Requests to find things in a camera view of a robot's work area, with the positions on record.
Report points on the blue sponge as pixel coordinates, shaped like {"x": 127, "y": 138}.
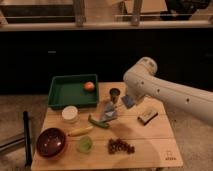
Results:
{"x": 127, "y": 101}

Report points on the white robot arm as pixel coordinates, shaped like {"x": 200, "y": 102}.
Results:
{"x": 140, "y": 80}

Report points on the green plastic tray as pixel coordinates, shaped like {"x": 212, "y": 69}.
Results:
{"x": 69, "y": 90}

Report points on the dark metal cup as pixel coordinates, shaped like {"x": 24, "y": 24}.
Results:
{"x": 114, "y": 95}

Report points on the orange peach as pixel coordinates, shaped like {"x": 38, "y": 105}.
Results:
{"x": 89, "y": 86}

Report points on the blue grey cloth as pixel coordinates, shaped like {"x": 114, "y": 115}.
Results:
{"x": 109, "y": 112}

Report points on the green cucumber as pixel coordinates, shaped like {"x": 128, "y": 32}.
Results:
{"x": 98, "y": 123}

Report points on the brown wooden block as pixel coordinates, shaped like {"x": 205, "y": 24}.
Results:
{"x": 147, "y": 116}

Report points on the yellow banana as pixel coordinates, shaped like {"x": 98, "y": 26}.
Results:
{"x": 80, "y": 131}

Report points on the bunch of dark grapes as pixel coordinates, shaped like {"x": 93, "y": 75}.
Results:
{"x": 116, "y": 145}

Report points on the small green cup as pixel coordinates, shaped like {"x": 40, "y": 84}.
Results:
{"x": 84, "y": 145}

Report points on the dark red bowl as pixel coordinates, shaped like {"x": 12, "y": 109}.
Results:
{"x": 51, "y": 142}

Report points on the black pole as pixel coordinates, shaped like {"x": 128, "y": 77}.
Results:
{"x": 27, "y": 139}

